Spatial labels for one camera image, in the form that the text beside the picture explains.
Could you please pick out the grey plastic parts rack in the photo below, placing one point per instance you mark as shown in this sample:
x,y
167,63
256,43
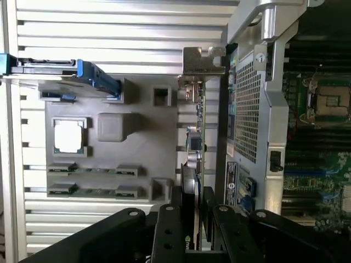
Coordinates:
x,y
142,137

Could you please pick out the silver CPU chip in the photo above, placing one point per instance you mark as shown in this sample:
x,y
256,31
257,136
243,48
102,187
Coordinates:
x,y
68,136

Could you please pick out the green motherboard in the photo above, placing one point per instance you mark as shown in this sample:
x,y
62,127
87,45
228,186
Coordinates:
x,y
315,164

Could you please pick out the black label sticker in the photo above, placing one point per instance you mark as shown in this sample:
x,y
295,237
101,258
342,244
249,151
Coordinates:
x,y
232,183

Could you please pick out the blue expansion slot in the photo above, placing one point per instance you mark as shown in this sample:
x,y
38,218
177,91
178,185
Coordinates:
x,y
303,172

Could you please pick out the silver open PC case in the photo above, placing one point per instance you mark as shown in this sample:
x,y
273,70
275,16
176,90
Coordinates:
x,y
252,115

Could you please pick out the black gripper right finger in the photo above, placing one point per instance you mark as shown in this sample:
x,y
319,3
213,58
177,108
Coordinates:
x,y
233,238

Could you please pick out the disk drive with blue caddy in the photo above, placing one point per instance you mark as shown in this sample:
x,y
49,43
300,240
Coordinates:
x,y
85,72

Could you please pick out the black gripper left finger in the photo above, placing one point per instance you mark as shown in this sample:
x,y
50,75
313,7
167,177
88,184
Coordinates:
x,y
167,235

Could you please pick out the green RAM stick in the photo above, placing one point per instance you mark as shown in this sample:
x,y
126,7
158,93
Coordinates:
x,y
94,191
94,170

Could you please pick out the CPU socket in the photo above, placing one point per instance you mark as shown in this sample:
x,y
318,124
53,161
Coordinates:
x,y
330,100

